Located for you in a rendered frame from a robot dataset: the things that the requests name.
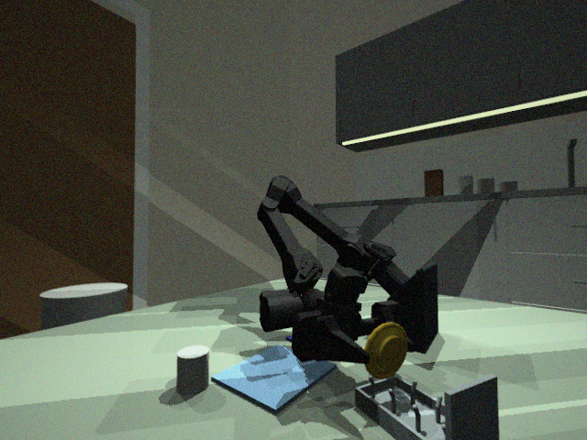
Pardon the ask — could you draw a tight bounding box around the light blue flat square slab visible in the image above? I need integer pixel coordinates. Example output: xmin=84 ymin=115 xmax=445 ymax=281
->
xmin=212 ymin=345 xmax=337 ymax=414

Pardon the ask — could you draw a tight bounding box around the yellow plate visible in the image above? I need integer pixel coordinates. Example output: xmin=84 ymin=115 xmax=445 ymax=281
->
xmin=364 ymin=322 xmax=408 ymax=380

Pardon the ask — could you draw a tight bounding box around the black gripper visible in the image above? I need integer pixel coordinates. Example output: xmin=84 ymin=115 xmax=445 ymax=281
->
xmin=292 ymin=298 xmax=402 ymax=365

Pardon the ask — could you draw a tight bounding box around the dark grey cylinder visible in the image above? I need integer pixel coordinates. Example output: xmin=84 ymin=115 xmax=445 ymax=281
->
xmin=176 ymin=345 xmax=209 ymax=395

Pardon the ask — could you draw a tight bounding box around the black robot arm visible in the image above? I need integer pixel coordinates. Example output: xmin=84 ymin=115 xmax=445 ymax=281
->
xmin=257 ymin=175 xmax=409 ymax=332

